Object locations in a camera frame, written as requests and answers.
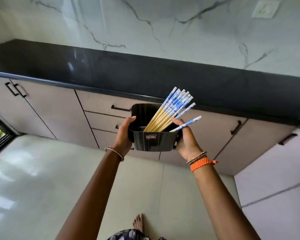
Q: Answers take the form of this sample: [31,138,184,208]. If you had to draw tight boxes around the person's right hand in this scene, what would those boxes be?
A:
[170,117,203,162]

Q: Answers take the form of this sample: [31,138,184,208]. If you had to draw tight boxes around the person's left hand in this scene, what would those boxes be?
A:
[112,116,137,158]

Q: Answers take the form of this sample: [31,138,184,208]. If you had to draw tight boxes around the black plastic basket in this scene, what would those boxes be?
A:
[127,103,181,151]

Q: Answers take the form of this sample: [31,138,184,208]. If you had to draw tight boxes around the person's left forearm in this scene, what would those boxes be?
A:
[55,148,125,240]

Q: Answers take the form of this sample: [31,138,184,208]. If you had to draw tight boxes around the person's right forearm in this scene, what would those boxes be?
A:
[190,161,262,240]

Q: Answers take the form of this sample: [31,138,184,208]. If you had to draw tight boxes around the single blue floral wooden chopstick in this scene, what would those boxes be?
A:
[169,116,202,132]

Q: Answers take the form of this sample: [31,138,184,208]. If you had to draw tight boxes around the bundle of blue floral chopsticks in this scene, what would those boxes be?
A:
[143,87,196,133]

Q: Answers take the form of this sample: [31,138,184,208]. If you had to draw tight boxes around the beige cabinet drawer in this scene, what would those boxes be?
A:
[83,111,131,134]
[75,90,167,118]

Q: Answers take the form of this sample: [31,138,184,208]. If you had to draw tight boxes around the thin beaded bangle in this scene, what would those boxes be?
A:
[104,146,125,162]

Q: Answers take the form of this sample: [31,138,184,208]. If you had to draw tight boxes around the beige cabinet door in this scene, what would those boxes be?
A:
[159,109,248,170]
[11,79,100,149]
[0,75,48,139]
[213,119,300,176]

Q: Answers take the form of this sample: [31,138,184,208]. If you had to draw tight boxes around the orange braided wristband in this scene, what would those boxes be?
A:
[190,157,218,173]

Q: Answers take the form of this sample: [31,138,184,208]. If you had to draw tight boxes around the person's bare foot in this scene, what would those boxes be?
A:
[132,214,146,232]

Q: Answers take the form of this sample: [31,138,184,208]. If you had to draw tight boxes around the person's patterned garment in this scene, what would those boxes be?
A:
[107,228,167,240]

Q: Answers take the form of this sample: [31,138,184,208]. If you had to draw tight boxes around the pale side cabinet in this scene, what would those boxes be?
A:
[234,126,300,240]

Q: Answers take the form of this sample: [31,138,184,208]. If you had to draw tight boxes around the multicolour beaded bracelet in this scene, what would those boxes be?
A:
[186,151,207,165]

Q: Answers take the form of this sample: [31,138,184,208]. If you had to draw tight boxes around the black cabinet door handle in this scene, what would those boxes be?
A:
[5,82,19,96]
[13,83,28,98]
[278,133,298,146]
[230,120,242,135]

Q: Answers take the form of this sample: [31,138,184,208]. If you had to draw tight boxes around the black door frame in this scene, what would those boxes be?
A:
[0,110,16,161]

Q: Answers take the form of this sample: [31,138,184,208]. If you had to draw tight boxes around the white wall switch plate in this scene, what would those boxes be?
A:
[251,0,281,19]

